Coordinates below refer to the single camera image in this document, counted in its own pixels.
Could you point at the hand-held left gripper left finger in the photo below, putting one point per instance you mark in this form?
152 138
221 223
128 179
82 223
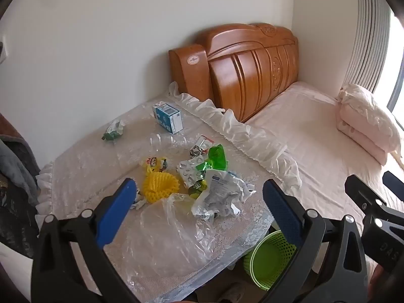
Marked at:
115 211

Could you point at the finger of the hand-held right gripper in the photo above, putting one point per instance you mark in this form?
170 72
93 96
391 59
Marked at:
394 184
363 194

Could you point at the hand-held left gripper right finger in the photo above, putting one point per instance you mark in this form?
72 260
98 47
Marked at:
282 211

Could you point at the green mesh waste basket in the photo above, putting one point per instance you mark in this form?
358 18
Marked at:
268 262

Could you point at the blue and white milk carton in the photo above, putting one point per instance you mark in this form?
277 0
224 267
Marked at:
169 118

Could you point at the yellow foam fruit net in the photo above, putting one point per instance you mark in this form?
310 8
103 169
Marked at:
157 187

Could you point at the white lace tablecloth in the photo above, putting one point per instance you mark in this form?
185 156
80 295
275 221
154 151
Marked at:
88 164

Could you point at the folded pink quilt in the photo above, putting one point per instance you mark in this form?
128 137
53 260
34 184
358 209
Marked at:
359 132

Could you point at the yellow cartoon snack packet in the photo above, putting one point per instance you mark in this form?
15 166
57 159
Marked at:
154 163

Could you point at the clear plastic bag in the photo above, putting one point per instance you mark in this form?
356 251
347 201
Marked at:
176 230

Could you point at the white crumpled plastic packet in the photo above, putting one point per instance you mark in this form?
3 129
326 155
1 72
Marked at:
217 195

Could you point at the bed with pink sheet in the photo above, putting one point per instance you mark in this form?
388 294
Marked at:
315 139

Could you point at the dark green snack packet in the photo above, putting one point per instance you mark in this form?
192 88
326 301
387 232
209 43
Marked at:
113 131

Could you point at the white ruffled pillow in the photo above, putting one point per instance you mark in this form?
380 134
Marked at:
369 107

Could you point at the silver pill blister pack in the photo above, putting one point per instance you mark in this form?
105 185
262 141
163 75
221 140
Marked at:
188 172

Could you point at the bright green foil wrapper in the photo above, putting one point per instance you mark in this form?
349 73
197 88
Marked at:
217 158

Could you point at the clear plastic bottle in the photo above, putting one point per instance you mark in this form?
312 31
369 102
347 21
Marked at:
164 142

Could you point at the black printed cloth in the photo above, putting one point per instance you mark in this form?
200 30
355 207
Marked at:
15 224

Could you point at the window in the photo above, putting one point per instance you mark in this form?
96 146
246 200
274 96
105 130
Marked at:
398 69

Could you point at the carved wooden headboard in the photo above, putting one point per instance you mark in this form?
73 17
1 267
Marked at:
252 69

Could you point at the white pleated curtain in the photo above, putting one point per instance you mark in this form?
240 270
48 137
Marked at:
369 31

